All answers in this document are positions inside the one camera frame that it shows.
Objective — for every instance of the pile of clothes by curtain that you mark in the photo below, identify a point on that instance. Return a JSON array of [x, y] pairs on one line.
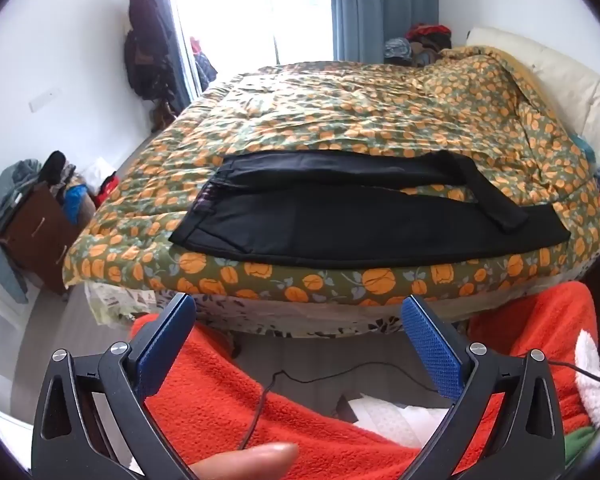
[[420, 42]]

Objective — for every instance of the red cloth item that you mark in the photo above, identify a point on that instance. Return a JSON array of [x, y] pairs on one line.
[[107, 190]]

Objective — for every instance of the bright window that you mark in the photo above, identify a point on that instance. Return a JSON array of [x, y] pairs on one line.
[[250, 10]]

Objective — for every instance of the patterned white bed base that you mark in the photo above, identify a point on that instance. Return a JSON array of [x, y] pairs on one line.
[[280, 317]]

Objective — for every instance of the person's left hand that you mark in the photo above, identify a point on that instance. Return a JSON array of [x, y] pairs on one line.
[[245, 462]]

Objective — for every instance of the printed plastic bag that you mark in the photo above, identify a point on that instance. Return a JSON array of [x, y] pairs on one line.
[[115, 305]]

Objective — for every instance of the red fleece garment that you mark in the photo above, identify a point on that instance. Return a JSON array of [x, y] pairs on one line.
[[205, 385]]

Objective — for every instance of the clothes hanging outside window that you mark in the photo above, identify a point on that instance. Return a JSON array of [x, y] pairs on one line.
[[204, 62]]

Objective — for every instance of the grey cloth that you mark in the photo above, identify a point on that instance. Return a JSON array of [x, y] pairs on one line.
[[0, 240]]

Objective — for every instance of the blue curtain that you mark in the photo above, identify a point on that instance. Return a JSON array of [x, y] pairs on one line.
[[380, 5]]

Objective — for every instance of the orange floral green blanket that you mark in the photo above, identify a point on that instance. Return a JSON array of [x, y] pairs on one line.
[[330, 110]]

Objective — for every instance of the white plastic bag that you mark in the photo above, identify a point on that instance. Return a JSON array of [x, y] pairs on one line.
[[97, 172]]

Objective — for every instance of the black pants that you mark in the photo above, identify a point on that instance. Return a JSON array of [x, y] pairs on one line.
[[330, 230]]

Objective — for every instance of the blue bag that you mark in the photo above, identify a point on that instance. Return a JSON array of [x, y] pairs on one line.
[[76, 204]]

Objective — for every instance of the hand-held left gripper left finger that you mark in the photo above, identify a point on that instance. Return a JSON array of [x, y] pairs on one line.
[[165, 345]]

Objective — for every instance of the white foam sheet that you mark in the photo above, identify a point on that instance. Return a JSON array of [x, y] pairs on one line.
[[395, 425]]

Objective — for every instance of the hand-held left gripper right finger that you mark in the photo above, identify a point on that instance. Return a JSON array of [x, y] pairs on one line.
[[432, 347]]

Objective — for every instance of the teal cloth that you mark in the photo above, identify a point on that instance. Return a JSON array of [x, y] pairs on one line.
[[584, 144]]

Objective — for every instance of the cream pillow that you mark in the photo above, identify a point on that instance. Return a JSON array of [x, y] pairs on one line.
[[570, 75]]

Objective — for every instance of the brown wooden nightstand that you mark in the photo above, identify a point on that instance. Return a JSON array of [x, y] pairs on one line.
[[35, 230]]

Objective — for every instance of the dark hanging coat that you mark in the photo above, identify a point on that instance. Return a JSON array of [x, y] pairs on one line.
[[147, 45]]

